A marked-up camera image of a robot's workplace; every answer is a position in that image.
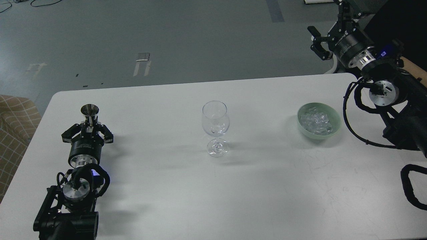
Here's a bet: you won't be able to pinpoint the black floor cable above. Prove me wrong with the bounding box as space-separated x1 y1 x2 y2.
30 0 62 7
0 0 29 14

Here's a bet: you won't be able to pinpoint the black floor cable left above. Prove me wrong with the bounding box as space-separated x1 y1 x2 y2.
0 0 29 14

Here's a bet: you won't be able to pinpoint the clear wine glass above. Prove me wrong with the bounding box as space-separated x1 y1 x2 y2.
201 100 230 158

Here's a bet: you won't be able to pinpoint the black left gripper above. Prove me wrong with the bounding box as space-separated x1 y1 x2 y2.
61 123 113 168

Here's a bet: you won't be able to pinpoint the green bowl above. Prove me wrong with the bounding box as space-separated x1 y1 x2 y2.
297 102 342 140

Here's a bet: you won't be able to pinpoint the person in black shirt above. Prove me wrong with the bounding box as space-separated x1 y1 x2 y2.
364 0 427 86

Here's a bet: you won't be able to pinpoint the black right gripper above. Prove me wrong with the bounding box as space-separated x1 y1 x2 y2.
308 0 375 69

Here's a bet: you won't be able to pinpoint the beige checkered sofa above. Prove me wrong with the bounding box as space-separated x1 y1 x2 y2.
0 95 41 201

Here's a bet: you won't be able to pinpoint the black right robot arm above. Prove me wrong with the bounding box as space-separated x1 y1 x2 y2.
308 0 427 155

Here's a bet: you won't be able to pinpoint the white board edge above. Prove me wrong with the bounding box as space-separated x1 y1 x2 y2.
303 0 335 4

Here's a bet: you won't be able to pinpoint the clear ice cubes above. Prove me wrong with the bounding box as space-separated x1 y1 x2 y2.
299 112 335 136

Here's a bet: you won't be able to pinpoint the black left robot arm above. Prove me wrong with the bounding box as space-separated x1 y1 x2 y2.
33 122 113 240

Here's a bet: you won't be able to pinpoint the white office chair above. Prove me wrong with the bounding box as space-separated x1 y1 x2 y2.
324 52 347 74

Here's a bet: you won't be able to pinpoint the steel cocktail jigger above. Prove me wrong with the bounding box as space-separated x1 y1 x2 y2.
80 104 99 133

